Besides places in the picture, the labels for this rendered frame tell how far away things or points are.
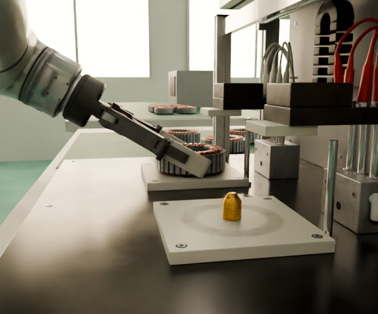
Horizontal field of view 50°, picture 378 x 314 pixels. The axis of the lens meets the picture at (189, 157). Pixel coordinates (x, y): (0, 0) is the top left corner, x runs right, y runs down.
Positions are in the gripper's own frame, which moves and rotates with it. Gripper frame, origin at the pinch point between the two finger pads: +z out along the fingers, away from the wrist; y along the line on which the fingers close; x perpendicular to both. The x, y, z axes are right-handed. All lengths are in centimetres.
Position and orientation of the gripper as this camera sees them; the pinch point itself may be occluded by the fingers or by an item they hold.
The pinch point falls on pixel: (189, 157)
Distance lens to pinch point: 65.4
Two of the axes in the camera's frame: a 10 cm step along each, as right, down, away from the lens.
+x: 4.9, -8.7, -0.7
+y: 1.8, 1.8, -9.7
